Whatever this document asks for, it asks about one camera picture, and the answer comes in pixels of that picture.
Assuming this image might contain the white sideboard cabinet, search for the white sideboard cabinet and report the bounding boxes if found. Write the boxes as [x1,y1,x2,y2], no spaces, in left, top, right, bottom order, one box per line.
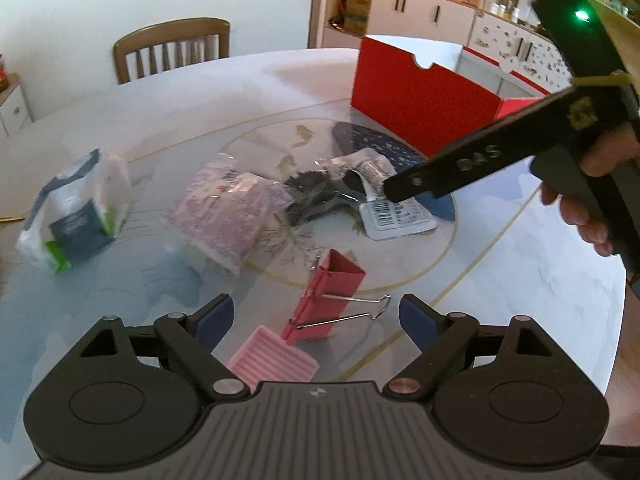
[0,73,32,138]

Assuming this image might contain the white wall cabinet unit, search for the white wall cabinet unit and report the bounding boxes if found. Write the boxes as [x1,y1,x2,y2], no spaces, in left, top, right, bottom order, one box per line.
[309,0,639,96]

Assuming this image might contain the person's right hand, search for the person's right hand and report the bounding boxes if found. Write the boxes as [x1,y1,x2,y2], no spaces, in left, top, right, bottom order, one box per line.
[540,122,639,257]

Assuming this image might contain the purple printed snack bag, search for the purple printed snack bag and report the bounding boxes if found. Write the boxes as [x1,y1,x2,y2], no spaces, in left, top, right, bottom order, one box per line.
[164,153,294,275]

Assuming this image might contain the wooden chair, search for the wooden chair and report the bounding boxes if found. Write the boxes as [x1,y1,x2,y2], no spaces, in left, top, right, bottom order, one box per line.
[113,18,231,84]

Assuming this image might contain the red storage box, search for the red storage box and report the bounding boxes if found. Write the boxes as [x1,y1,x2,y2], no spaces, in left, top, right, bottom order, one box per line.
[350,35,549,157]

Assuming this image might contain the dark contents clear packet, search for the dark contents clear packet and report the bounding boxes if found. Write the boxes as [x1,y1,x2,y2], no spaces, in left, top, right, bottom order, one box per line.
[285,148,437,242]

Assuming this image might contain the pink ribbed soap tray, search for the pink ribbed soap tray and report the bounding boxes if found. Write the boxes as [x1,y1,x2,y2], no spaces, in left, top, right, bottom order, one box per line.
[227,325,319,391]

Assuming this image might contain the pink binder clip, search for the pink binder clip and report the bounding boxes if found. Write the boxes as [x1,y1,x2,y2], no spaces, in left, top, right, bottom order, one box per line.
[280,249,392,344]

